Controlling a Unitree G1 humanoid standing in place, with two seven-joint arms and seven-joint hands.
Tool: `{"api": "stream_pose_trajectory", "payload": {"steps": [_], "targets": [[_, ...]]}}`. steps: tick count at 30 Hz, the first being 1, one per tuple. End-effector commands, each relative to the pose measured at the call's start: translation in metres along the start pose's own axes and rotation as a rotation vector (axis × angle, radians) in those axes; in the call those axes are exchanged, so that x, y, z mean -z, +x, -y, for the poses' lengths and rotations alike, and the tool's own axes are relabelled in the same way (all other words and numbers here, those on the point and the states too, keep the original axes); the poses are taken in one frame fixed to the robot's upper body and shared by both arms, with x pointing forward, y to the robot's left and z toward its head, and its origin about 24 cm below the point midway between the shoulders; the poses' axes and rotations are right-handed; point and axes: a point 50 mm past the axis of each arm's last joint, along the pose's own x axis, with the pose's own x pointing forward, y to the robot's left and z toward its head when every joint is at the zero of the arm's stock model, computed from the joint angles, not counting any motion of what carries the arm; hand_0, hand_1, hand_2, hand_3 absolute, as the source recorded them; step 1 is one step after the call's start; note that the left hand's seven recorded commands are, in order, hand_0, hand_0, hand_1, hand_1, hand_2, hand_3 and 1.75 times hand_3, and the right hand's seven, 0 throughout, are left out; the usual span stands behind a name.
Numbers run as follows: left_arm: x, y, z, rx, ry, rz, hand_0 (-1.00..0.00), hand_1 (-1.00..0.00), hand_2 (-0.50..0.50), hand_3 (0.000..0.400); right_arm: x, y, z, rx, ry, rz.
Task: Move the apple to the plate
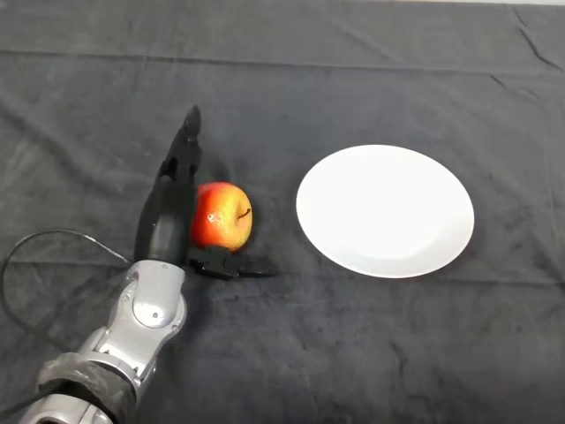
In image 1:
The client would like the red yellow apple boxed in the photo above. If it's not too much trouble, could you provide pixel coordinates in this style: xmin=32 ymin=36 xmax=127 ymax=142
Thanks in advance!
xmin=190 ymin=180 xmax=254 ymax=253

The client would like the round white plate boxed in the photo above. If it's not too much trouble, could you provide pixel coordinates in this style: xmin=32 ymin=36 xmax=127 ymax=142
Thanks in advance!
xmin=295 ymin=144 xmax=476 ymax=279

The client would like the black cloth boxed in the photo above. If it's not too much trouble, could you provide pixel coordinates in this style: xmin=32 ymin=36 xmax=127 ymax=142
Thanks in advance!
xmin=0 ymin=0 xmax=565 ymax=424

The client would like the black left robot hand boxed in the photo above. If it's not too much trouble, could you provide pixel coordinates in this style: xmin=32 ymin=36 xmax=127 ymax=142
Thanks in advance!
xmin=133 ymin=104 xmax=282 ymax=280

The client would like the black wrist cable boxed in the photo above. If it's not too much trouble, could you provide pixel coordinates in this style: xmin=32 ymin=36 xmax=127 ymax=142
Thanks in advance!
xmin=0 ymin=227 xmax=133 ymax=352

